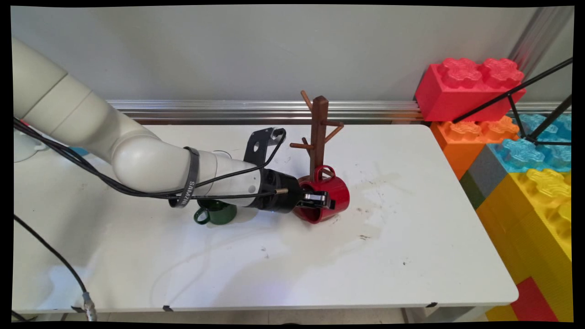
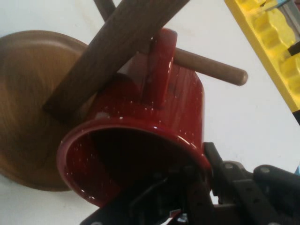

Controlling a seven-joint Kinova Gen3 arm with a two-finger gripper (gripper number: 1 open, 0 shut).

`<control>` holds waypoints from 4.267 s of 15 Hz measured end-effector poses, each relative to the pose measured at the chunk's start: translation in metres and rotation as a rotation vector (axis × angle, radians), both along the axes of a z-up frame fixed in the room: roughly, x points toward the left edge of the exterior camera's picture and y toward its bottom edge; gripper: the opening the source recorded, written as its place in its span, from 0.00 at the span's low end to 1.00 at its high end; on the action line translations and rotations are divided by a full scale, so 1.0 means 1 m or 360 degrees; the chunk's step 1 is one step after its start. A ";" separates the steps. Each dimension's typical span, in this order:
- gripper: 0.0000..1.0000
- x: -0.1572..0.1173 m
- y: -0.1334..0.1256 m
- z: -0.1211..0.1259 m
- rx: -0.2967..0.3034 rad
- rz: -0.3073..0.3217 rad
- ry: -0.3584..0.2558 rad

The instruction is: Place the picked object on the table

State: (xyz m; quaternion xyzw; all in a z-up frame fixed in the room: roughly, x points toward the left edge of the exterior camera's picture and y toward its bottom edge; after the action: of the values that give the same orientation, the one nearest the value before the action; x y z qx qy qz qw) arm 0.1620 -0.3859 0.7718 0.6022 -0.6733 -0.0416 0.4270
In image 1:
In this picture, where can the white enamel pitcher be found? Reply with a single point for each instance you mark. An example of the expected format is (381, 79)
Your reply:
(25, 148)

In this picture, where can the dark green enamel mug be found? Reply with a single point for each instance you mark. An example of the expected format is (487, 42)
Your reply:
(221, 214)

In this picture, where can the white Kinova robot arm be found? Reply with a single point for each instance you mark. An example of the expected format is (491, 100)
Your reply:
(137, 160)

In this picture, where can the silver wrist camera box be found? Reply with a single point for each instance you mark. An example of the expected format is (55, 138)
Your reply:
(275, 135)

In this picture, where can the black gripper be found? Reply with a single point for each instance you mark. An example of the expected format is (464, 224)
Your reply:
(283, 201)

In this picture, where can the red ribbed mug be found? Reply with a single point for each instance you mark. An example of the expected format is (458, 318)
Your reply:
(336, 192)

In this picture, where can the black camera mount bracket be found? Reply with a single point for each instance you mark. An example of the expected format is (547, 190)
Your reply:
(263, 137)

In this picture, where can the black tripod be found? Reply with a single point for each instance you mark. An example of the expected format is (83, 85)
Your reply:
(512, 98)

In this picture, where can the small red toy brick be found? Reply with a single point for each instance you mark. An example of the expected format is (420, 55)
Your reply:
(532, 301)

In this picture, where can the brown wooden mug tree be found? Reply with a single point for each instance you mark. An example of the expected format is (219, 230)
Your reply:
(318, 132)

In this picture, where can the large blue toy brick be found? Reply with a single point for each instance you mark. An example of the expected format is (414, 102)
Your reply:
(525, 153)

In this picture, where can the large red toy brick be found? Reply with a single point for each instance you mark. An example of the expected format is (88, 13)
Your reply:
(457, 98)

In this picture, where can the horizontal aluminium rail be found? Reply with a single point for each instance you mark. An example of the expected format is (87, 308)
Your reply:
(274, 109)

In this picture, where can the large orange toy brick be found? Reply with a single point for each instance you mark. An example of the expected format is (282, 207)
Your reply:
(457, 151)

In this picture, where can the upright aluminium profile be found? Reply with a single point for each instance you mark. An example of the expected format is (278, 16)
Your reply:
(539, 36)

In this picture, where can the large yellow toy brick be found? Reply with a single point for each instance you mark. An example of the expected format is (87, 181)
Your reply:
(530, 228)

